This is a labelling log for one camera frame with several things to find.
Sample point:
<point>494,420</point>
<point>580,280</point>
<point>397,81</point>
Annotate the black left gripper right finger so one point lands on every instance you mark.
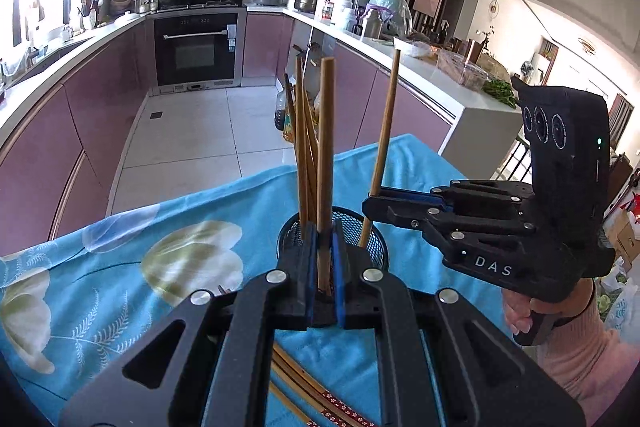
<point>440,361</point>

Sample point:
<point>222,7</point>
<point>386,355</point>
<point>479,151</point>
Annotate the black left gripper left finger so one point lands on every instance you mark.
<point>208,362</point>

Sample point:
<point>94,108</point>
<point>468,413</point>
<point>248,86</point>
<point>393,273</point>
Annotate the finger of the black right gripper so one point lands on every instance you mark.
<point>398,196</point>
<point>402,212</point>

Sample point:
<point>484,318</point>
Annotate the bamboo chopstick red patterned end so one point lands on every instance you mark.
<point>325,172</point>

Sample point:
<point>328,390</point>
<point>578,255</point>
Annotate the pink sleeve right forearm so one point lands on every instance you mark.
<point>595,367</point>

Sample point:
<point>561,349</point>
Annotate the purple kitchen cabinets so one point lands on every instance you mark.
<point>87,138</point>

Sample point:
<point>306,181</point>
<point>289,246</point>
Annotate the right hand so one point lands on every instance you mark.
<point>518,309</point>

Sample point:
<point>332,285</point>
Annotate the yellow cooking oil bottle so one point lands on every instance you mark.
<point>285,122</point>

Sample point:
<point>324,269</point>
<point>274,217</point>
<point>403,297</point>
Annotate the blue floral tablecloth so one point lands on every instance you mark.
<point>70,307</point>

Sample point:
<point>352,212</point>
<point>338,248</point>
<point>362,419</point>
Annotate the black built-in oven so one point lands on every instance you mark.
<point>199,49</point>

